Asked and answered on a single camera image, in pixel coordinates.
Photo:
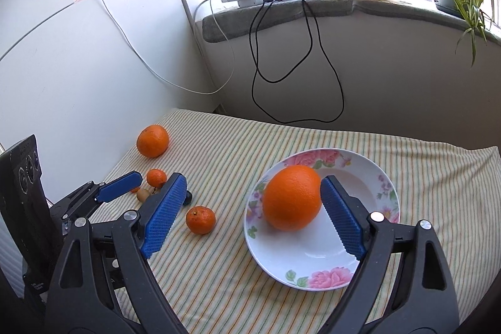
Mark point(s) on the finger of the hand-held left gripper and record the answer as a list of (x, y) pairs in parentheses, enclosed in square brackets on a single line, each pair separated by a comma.
[(188, 198), (117, 187)]

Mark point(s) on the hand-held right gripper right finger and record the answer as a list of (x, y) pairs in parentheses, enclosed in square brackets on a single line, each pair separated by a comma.
[(343, 220)]

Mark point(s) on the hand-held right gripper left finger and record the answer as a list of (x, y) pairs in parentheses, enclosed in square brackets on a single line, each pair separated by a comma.
[(160, 218)]

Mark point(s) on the medium mandarin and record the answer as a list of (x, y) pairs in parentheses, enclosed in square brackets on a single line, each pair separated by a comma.
[(200, 219)]

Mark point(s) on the small brown kiwi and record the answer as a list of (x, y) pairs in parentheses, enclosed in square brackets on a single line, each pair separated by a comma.
[(143, 195)]

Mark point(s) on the small mandarin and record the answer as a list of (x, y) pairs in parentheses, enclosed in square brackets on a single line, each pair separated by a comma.
[(155, 177)]

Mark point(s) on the floral white plate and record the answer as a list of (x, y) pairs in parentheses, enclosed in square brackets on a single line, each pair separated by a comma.
[(313, 252)]

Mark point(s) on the large smooth orange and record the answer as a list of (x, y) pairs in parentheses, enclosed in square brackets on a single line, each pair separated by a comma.
[(291, 198)]

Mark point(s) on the large mandarin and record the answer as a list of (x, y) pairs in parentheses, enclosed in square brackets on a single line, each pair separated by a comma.
[(152, 140)]

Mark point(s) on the striped blanket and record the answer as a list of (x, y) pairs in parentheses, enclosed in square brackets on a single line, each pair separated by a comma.
[(235, 138)]

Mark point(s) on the grey windowsill mat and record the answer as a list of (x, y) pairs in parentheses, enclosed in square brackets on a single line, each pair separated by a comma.
[(274, 17)]

